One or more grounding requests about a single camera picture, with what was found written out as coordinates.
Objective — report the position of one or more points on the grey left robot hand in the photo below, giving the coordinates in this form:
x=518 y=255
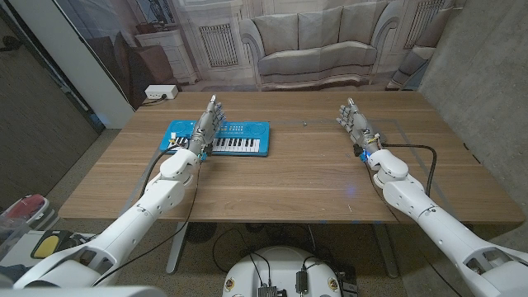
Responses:
x=204 y=128

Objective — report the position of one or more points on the yellow and black pedal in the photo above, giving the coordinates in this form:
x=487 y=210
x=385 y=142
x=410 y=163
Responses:
x=46 y=245

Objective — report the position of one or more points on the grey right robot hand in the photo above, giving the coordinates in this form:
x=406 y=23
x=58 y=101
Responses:
x=359 y=125

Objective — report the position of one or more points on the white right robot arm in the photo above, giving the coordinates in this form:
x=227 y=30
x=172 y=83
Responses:
x=433 y=218

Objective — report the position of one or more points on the white power strip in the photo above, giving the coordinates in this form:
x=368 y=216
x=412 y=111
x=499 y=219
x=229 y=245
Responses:
x=161 y=91

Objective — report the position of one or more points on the blue toy piano keyboard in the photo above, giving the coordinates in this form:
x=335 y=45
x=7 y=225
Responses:
x=247 y=138

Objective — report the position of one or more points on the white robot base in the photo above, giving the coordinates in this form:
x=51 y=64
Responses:
x=282 y=272

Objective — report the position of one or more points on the clear box with red lid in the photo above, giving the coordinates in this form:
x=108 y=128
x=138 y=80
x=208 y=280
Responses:
x=29 y=208

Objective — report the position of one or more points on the black power adapter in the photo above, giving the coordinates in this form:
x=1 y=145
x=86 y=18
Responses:
x=301 y=281

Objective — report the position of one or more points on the printed living room backdrop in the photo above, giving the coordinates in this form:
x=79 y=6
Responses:
x=305 y=45

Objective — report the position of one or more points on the grey table leg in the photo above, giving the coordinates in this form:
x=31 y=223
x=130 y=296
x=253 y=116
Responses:
x=176 y=247
x=387 y=251

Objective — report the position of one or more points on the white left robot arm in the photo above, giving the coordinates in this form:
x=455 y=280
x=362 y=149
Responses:
x=136 y=210

